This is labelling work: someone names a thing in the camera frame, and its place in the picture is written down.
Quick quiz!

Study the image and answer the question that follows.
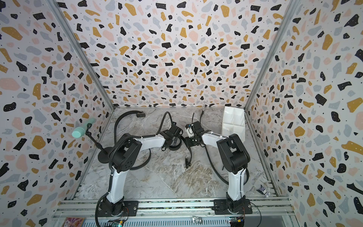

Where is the black belt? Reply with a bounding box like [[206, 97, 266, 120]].
[[201, 143, 250, 185], [113, 110, 152, 171], [167, 136, 192, 169]]

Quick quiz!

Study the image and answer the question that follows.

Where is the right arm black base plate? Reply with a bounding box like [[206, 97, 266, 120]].
[[212, 198, 252, 215]]

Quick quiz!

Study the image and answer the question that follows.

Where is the small crumpled wrapper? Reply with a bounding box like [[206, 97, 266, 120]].
[[257, 185, 270, 198]]

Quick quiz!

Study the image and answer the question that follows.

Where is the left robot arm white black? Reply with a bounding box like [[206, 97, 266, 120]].
[[95, 112, 183, 217]]

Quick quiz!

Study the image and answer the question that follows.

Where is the pink printed card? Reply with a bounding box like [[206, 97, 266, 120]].
[[62, 217, 85, 227]]

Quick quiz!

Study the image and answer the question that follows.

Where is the green microphone on black stand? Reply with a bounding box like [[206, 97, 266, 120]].
[[72, 118, 112, 164]]

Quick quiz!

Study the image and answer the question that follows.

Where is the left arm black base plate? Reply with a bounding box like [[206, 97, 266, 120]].
[[97, 199, 139, 217]]

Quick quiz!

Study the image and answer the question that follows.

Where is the aluminium mounting rail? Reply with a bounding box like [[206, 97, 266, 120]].
[[52, 197, 295, 220]]

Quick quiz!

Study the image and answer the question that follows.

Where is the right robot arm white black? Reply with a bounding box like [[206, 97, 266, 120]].
[[185, 121, 251, 214]]

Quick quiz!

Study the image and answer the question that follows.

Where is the white storage roll organizer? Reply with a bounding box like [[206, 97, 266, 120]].
[[222, 107, 246, 142]]

